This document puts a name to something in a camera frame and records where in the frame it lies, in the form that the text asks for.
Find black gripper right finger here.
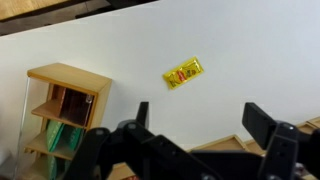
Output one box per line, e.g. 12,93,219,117
241,101,320,180

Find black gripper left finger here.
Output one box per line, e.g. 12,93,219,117
63,101,222,180

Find yellow mustard sachet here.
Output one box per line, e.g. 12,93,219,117
162,55,205,91

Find wooden candy rack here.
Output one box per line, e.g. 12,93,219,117
106,115,320,180

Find green tea packets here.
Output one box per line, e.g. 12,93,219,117
44,119,85,180

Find red tea packets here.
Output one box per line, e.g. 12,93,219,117
51,84,94,128

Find wooden tea box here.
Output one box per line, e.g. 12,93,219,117
14,62,114,180

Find tan wooden board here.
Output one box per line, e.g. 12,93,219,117
0,0,73,22

